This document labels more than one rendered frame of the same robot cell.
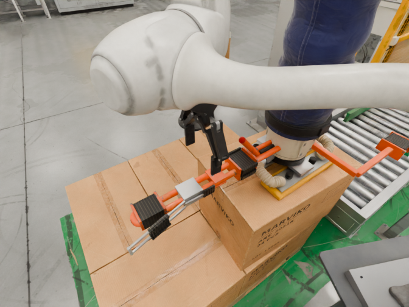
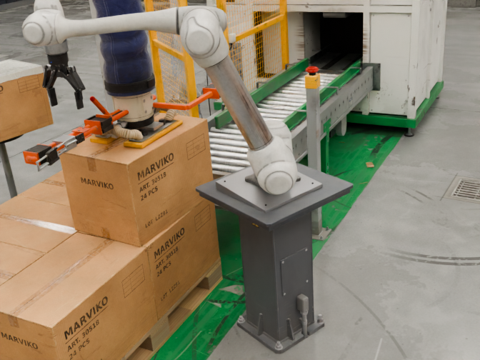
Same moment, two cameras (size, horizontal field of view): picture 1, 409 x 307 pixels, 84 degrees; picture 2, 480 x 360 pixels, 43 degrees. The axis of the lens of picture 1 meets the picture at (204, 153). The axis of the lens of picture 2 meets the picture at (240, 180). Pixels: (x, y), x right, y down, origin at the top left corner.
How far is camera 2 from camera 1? 1.99 m
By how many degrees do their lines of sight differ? 30
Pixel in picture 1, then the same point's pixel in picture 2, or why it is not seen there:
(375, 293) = (235, 184)
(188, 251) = (80, 256)
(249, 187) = (115, 150)
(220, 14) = (60, 11)
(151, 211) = (41, 148)
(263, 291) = (191, 323)
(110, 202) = not seen: outside the picture
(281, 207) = (145, 151)
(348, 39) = not seen: hidden behind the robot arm
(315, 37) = not seen: hidden behind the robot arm
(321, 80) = (104, 20)
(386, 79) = (127, 17)
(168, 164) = (16, 216)
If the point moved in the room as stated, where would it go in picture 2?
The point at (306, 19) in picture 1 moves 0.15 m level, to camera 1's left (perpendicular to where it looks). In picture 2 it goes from (104, 13) to (68, 18)
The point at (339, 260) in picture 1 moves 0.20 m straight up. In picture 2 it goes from (211, 185) to (208, 143)
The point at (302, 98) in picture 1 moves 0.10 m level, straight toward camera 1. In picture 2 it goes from (101, 26) to (96, 32)
